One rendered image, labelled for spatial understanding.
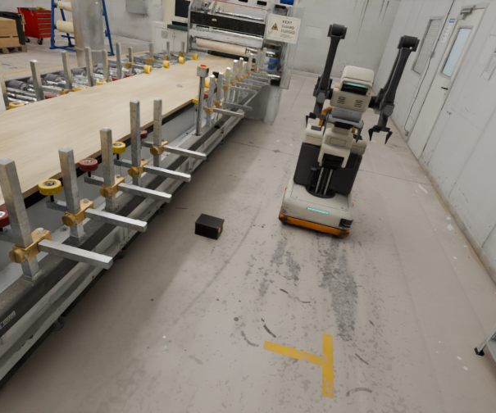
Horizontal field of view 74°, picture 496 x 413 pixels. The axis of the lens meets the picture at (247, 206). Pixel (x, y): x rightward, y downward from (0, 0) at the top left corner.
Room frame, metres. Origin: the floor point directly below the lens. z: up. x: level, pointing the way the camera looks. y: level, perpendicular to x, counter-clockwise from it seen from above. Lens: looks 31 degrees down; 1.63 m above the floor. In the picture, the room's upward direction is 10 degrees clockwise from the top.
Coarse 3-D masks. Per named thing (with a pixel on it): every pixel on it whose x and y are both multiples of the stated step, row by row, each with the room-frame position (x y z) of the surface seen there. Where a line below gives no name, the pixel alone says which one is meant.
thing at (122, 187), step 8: (88, 176) 1.38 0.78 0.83; (96, 176) 1.39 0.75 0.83; (96, 184) 1.36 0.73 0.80; (120, 184) 1.35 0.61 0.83; (128, 184) 1.37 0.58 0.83; (128, 192) 1.34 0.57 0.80; (136, 192) 1.33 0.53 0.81; (144, 192) 1.33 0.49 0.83; (152, 192) 1.34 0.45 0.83; (160, 192) 1.35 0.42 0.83; (160, 200) 1.32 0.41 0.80; (168, 200) 1.31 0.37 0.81
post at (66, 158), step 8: (64, 152) 1.06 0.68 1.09; (72, 152) 1.09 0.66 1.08; (64, 160) 1.06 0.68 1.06; (72, 160) 1.08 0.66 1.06; (64, 168) 1.06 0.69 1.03; (72, 168) 1.08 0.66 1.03; (64, 176) 1.06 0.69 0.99; (72, 176) 1.07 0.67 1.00; (64, 184) 1.06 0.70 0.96; (72, 184) 1.06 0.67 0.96; (72, 192) 1.06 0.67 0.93; (72, 200) 1.06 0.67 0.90; (72, 208) 1.06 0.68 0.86; (80, 208) 1.09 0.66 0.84; (80, 224) 1.08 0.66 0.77; (72, 232) 1.06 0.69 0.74; (80, 232) 1.07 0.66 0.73
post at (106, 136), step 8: (104, 128) 1.32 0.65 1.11; (104, 136) 1.31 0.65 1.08; (104, 144) 1.31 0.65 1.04; (104, 152) 1.31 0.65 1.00; (112, 152) 1.34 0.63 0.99; (104, 160) 1.31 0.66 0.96; (112, 160) 1.33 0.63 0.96; (104, 168) 1.31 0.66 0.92; (112, 168) 1.33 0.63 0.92; (104, 176) 1.31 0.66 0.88; (112, 176) 1.32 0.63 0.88; (104, 184) 1.31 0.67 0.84; (112, 184) 1.32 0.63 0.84; (112, 200) 1.31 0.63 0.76
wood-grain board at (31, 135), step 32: (192, 64) 4.57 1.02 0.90; (224, 64) 5.03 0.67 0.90; (64, 96) 2.32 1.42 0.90; (96, 96) 2.45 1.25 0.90; (128, 96) 2.60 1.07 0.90; (160, 96) 2.76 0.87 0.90; (192, 96) 2.94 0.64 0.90; (0, 128) 1.59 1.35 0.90; (32, 128) 1.66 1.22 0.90; (64, 128) 1.74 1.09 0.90; (96, 128) 1.82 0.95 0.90; (128, 128) 1.91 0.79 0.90; (32, 160) 1.31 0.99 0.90; (0, 192) 1.02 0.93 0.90; (32, 192) 1.09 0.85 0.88
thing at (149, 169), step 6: (114, 162) 1.61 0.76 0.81; (120, 162) 1.61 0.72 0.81; (126, 162) 1.61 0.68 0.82; (144, 168) 1.59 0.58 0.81; (150, 168) 1.59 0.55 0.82; (156, 168) 1.60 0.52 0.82; (156, 174) 1.58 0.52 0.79; (162, 174) 1.58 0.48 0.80; (168, 174) 1.58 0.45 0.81; (174, 174) 1.57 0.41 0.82; (180, 174) 1.58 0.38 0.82; (186, 180) 1.56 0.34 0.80
